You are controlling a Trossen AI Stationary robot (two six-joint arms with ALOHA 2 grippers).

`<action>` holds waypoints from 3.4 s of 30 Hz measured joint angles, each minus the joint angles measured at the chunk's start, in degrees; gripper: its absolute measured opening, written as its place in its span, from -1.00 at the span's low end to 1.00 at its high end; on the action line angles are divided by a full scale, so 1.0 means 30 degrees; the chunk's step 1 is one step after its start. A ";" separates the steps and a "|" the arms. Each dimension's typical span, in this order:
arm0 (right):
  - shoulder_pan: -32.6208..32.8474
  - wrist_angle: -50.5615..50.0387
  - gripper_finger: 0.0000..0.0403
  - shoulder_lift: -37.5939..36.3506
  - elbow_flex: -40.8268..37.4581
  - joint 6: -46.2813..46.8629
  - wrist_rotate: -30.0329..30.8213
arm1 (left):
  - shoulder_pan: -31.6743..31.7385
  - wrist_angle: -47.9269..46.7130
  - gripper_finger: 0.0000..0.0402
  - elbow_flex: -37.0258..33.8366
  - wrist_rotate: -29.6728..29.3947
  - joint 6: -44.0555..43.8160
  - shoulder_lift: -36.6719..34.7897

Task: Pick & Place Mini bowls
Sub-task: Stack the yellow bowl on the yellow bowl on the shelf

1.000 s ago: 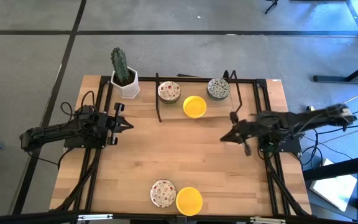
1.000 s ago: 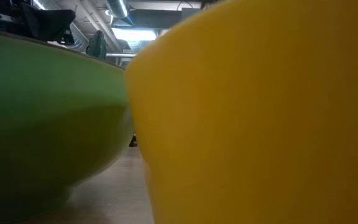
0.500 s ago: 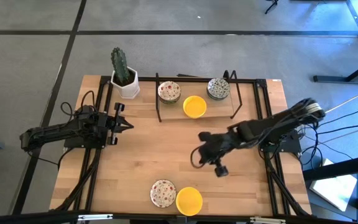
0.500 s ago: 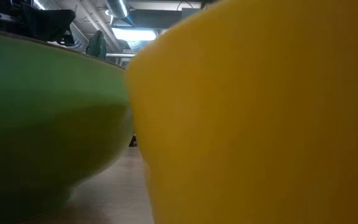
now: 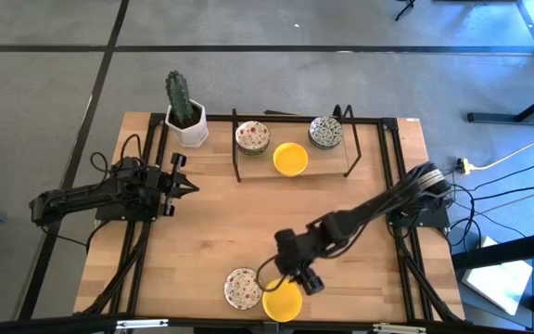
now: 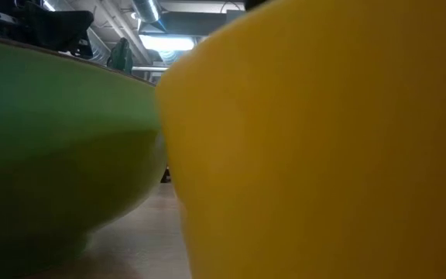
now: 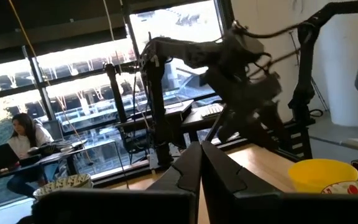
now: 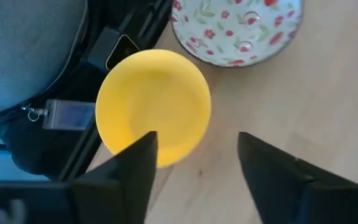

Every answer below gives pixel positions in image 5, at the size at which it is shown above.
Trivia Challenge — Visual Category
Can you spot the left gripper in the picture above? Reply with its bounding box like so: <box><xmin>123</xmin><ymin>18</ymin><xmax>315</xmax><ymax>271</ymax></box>
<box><xmin>150</xmin><ymin>153</ymin><xmax>200</xmax><ymax>217</ymax></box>

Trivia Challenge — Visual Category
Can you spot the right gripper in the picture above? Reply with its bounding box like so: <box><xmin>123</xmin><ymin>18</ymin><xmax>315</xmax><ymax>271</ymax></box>
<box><xmin>275</xmin><ymin>228</ymin><xmax>326</xmax><ymax>296</ymax></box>

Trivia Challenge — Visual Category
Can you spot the white hexagonal plant pot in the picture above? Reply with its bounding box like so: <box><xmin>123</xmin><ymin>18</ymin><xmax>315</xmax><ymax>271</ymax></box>
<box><xmin>164</xmin><ymin>99</ymin><xmax>210</xmax><ymax>148</ymax></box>

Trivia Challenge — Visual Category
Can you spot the green cactus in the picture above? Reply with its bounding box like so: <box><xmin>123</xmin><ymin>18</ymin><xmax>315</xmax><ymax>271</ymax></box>
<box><xmin>164</xmin><ymin>70</ymin><xmax>195</xmax><ymax>127</ymax></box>

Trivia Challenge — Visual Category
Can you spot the yellow power plug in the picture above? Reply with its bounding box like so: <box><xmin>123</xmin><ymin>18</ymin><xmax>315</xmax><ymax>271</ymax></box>
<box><xmin>454</xmin><ymin>157</ymin><xmax>476</xmax><ymax>176</ymax></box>

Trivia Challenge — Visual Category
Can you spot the white flat box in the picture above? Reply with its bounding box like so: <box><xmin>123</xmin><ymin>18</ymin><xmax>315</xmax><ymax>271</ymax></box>
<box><xmin>460</xmin><ymin>235</ymin><xmax>534</xmax><ymax>317</ymax></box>

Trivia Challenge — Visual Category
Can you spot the black metal stand base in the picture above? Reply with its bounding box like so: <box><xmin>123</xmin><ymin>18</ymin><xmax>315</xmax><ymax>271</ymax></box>
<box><xmin>466</xmin><ymin>83</ymin><xmax>534</xmax><ymax>128</ymax></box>

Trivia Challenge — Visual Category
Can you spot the black tripod leg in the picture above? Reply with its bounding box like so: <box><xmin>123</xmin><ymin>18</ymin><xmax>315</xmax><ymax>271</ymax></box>
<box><xmin>394</xmin><ymin>0</ymin><xmax>417</xmax><ymax>22</ymax></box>

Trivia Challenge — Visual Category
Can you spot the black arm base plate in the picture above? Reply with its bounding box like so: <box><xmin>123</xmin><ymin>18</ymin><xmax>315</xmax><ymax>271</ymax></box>
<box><xmin>94</xmin><ymin>193</ymin><xmax>162</xmax><ymax>223</ymax></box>
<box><xmin>384</xmin><ymin>192</ymin><xmax>451</xmax><ymax>229</ymax></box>

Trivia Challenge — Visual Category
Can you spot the silver metal bracket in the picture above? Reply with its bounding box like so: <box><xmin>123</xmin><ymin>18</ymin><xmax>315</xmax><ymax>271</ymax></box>
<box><xmin>372</xmin><ymin>323</ymin><xmax>428</xmax><ymax>334</ymax></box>
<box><xmin>115</xmin><ymin>318</ymin><xmax>170</xmax><ymax>330</ymax></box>

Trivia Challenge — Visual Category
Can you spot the black rig frame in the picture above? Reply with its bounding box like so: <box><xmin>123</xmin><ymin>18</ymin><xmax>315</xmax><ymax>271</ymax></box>
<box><xmin>0</xmin><ymin>315</ymin><xmax>534</xmax><ymax>334</ymax></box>

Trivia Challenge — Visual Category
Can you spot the black metal desk frame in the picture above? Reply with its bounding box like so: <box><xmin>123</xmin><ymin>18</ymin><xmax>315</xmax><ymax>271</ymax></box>
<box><xmin>451</xmin><ymin>229</ymin><xmax>534</xmax><ymax>334</ymax></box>

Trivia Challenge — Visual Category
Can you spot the black floor cable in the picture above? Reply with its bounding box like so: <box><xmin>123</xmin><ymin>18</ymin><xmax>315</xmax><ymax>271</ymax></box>
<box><xmin>473</xmin><ymin>157</ymin><xmax>534</xmax><ymax>191</ymax></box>

